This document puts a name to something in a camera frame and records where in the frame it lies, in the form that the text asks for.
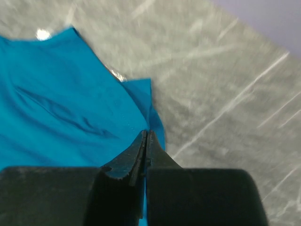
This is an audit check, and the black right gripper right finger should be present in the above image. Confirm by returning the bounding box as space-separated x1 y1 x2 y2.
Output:
146 131 269 226

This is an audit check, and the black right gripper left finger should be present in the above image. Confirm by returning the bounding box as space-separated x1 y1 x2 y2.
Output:
0 130 147 226

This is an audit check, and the blue polo t-shirt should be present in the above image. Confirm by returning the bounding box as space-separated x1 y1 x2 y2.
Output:
0 27 165 169

